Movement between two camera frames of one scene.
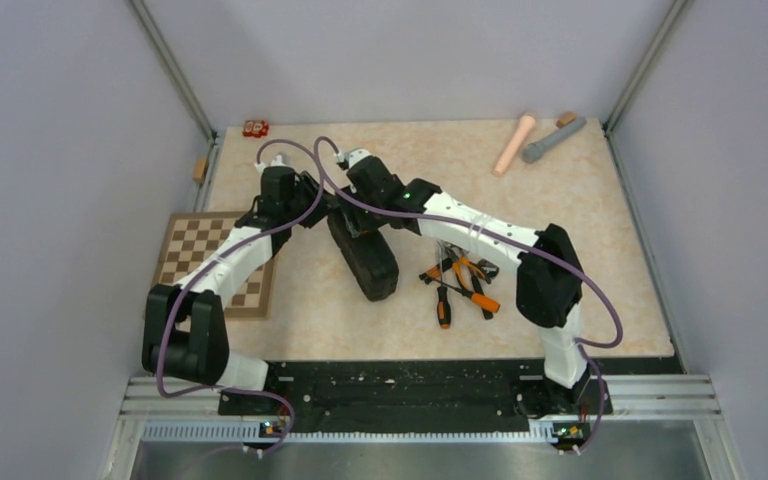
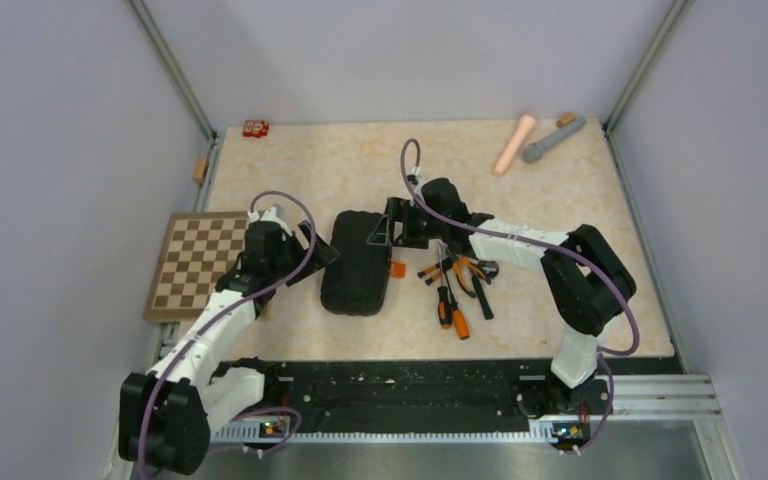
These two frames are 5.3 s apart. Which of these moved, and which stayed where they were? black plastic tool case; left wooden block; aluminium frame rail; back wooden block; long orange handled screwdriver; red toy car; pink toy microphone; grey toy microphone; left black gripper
Moved: left black gripper; long orange handled screwdriver; black plastic tool case
Stayed: left wooden block; pink toy microphone; red toy car; back wooden block; aluminium frame rail; grey toy microphone
